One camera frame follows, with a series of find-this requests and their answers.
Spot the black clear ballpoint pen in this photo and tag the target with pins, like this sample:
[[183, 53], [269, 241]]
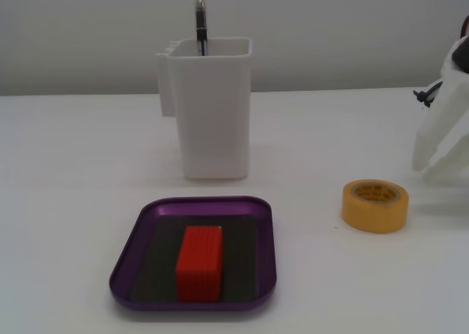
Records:
[[201, 15]]

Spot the black tray mat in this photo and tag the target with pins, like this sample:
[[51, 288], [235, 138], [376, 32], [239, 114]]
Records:
[[161, 260]]

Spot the yellow tape roll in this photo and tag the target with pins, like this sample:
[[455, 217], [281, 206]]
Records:
[[370, 213]]

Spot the red ribbed block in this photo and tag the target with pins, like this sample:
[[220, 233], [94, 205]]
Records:
[[199, 262]]

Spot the white plastic box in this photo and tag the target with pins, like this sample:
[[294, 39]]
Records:
[[212, 121]]

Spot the purple metal tray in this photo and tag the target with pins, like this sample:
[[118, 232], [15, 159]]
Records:
[[139, 246]]

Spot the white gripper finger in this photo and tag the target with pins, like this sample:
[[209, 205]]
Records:
[[438, 125], [452, 165]]

